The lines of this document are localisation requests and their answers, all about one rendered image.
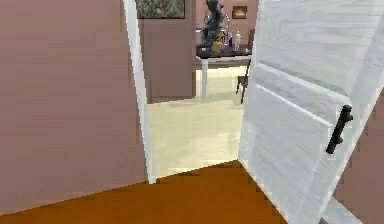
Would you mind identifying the white bottle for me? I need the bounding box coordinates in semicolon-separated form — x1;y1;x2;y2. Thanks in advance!
234;30;242;52

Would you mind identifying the black door handle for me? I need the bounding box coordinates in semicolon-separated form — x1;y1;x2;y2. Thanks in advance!
325;104;354;155

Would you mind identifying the tan plant pot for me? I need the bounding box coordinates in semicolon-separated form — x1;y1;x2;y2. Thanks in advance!
211;41;225;54

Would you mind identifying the white room door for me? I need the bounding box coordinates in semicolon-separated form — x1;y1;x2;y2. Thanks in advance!
237;0;384;224

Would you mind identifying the small framed orange picture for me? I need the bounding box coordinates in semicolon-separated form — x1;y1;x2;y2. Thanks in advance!
231;5;249;20

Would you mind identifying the dark wooden chair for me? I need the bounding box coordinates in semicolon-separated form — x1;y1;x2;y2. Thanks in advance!
235;27;256;105

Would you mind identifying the framed green picture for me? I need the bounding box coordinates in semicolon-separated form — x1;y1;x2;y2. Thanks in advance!
134;0;186;20

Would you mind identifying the white table with dark top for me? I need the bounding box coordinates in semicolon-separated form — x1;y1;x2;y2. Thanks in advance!
195;44;253;101

